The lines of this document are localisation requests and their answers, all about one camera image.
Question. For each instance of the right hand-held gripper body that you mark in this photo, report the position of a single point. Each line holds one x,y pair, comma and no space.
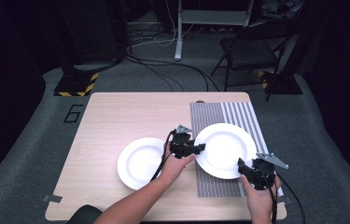
264,172

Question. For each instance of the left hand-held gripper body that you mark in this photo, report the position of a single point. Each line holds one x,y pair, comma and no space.
182,143

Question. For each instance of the white plate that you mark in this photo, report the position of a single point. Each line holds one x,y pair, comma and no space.
140,163
224,151

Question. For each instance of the person's left hand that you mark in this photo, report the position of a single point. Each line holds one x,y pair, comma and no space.
175,169

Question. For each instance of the person's right hand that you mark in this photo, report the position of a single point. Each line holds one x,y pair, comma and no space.
258,199

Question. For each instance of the grey striped placemat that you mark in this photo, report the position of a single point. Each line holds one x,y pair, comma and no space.
210,115

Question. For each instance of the grey tape piece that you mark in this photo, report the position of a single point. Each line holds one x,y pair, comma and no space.
52,198
284,199

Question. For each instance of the black base with yellow stripes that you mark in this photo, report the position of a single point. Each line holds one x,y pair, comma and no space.
74,84
283,83

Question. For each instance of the black folding chair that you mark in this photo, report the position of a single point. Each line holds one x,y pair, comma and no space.
247,53

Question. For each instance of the white metal stand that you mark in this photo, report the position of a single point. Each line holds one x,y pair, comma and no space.
180,34

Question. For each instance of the dark tall cabinet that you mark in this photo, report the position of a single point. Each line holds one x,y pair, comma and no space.
95,31

